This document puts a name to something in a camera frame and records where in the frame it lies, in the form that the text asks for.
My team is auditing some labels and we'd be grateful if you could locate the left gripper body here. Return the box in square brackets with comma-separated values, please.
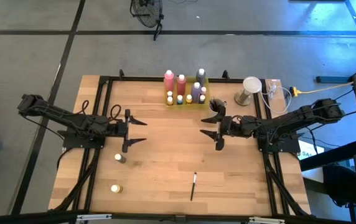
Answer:
[106, 108, 133, 154]

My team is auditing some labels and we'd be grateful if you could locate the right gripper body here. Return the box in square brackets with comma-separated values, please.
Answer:
[215, 105, 254, 152]

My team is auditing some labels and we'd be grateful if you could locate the large blue paint bottle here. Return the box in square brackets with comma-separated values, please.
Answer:
[190, 82, 202, 100]

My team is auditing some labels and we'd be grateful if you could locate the large grey paint bottle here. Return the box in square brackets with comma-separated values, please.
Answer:
[195, 68, 207, 87]

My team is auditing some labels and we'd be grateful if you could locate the large red paint bottle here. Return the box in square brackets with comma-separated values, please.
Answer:
[176, 74, 187, 96]

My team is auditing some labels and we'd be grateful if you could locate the large pink paint bottle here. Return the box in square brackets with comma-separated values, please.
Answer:
[164, 70, 176, 93]

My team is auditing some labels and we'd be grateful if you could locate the beige paper cup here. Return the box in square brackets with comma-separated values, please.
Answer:
[208, 98, 228, 115]

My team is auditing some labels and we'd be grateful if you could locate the translucent yellow plastic tray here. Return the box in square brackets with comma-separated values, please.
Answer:
[164, 75, 212, 110]

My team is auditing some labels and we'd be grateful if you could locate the white dome metal lamp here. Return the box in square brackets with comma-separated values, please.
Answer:
[234, 76, 263, 107]

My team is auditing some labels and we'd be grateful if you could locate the white green floor label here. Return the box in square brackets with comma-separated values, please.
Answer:
[297, 141, 325, 161]

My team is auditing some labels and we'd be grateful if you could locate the black floor fan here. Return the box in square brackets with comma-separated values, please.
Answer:
[129, 0, 165, 41]

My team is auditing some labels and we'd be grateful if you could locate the black office chair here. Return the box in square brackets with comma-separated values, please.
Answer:
[322, 163, 356, 208]

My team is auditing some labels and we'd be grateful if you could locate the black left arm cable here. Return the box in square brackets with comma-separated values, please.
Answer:
[80, 99, 123, 123]

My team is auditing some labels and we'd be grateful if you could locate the black aluminium table frame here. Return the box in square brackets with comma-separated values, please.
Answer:
[0, 68, 356, 224]

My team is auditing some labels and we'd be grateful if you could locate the white cable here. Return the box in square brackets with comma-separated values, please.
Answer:
[260, 80, 293, 114]

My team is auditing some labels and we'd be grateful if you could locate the yellow extension cord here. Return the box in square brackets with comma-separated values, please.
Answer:
[291, 81, 355, 97]

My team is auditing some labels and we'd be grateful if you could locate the silver aluminium bracket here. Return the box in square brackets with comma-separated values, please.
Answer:
[248, 217, 286, 224]
[77, 213, 112, 222]

